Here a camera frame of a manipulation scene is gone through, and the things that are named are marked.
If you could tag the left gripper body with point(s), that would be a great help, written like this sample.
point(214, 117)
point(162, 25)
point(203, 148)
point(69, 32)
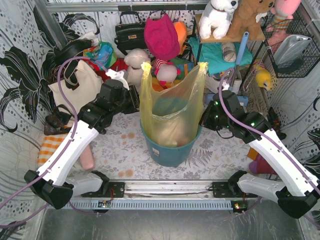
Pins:
point(134, 99)

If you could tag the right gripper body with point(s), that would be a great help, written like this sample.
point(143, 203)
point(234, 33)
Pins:
point(206, 118)

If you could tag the blue floor mop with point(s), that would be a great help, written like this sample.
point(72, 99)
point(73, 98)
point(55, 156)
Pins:
point(242, 99)

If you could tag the yellow trash bag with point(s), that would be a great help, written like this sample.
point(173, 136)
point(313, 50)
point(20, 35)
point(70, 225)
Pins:
point(171, 117)

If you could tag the teal trash bin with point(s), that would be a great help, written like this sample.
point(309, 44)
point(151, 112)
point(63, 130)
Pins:
point(169, 156)

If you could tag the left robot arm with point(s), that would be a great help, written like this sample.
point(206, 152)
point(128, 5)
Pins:
point(92, 121)

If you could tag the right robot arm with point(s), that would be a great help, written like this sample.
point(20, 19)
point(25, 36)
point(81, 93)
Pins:
point(298, 191)

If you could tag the colourful printed bag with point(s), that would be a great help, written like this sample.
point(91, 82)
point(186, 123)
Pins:
point(102, 53)

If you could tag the rainbow striped bag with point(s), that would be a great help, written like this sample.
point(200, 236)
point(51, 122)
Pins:
point(185, 67)

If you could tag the white sneakers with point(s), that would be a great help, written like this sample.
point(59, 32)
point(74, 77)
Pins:
point(212, 82)

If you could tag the cream plush sheep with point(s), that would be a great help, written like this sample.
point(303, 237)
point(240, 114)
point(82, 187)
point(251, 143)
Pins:
point(134, 60)

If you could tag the pink white plush doll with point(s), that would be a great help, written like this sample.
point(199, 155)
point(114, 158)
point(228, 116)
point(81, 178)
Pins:
point(165, 71)

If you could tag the yellow plush duck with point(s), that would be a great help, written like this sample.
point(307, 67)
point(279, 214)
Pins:
point(262, 76)

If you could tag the black leather handbag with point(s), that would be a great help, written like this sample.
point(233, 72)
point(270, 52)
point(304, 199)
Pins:
point(130, 36)

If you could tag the teal folded cloth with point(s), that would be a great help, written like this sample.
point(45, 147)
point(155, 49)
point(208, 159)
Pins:
point(212, 53)

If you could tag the purple orange sock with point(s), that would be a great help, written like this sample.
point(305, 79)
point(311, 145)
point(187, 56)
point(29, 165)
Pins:
point(258, 165)

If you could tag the pink rolled towel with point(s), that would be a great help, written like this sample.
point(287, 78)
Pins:
point(87, 159)

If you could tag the orange checkered cloth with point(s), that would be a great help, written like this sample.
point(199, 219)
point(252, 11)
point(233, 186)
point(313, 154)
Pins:
point(49, 146)

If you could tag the magenta fabric hat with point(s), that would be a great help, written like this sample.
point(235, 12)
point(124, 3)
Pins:
point(161, 38)

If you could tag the orange plush toy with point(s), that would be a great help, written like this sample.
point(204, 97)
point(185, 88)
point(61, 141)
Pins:
point(181, 31)

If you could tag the white plush dog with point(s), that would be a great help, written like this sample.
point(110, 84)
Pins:
point(216, 18)

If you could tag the silver foil pouch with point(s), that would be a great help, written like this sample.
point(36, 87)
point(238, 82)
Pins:
point(291, 48)

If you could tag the brown teddy bear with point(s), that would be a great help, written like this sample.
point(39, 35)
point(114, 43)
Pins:
point(247, 16)

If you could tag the pink plush toy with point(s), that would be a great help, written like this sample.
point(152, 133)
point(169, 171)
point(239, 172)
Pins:
point(282, 11)

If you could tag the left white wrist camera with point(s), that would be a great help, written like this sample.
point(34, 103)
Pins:
point(119, 76)

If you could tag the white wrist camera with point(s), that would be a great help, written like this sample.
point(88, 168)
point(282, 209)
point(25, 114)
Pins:
point(119, 76)
point(226, 80)

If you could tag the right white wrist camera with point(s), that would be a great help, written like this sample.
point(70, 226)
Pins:
point(226, 80)

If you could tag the aluminium front rail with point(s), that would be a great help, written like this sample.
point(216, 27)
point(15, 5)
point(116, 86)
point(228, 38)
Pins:
point(170, 187)

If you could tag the black wire basket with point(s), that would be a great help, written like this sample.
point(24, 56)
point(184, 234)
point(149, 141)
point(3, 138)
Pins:
point(306, 62)

